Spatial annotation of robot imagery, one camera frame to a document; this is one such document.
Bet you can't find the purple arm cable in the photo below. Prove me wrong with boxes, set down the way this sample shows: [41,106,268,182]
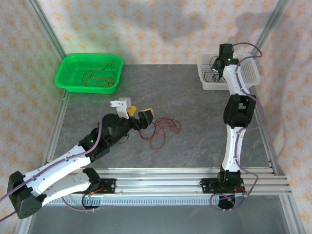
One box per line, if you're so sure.
[210,42,266,212]
[0,103,113,222]

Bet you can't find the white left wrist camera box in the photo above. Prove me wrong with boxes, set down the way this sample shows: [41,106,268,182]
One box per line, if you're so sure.
[109,97,133,120]

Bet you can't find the black round cable port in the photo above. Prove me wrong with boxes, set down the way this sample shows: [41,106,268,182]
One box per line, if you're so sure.
[217,194,237,211]
[81,194,102,211]

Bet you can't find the white plastic basket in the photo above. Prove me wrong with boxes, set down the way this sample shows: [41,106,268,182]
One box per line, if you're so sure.
[196,51,261,91]

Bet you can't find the aluminium table side rail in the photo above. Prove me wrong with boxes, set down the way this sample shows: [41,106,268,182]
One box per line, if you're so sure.
[41,92,71,171]
[247,86,278,175]

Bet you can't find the red-brown rubber bands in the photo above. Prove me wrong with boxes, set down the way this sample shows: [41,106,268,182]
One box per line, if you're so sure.
[95,76,117,88]

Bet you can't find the orange left arm base wire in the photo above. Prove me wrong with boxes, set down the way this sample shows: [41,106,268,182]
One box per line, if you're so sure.
[90,185,105,195]

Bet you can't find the aluminium frame post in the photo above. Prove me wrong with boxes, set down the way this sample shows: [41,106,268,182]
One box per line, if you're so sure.
[251,0,291,59]
[25,0,66,59]

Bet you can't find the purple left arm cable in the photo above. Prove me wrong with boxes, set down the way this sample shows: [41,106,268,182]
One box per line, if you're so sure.
[0,103,113,222]

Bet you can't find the aluminium mounting rail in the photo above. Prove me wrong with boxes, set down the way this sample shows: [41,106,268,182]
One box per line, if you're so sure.
[25,168,293,195]

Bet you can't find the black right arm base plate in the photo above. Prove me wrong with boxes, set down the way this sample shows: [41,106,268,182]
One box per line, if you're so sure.
[200,177,245,195]

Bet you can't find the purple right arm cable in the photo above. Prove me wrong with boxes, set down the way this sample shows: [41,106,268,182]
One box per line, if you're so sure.
[210,42,266,212]

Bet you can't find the grey slotted cable duct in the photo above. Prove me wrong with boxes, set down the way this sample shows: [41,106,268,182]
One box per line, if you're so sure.
[35,196,241,206]

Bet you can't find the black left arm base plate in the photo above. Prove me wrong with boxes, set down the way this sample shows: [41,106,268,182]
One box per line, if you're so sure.
[82,178,117,195]

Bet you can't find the aluminium frame leg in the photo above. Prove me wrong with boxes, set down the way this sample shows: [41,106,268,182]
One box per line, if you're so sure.
[279,195,305,234]
[12,216,37,234]

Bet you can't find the green plastic basket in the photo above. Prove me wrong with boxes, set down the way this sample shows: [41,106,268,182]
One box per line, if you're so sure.
[54,53,124,95]

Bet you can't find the thin black cable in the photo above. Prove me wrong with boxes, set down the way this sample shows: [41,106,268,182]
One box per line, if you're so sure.
[204,55,229,83]
[139,118,176,140]

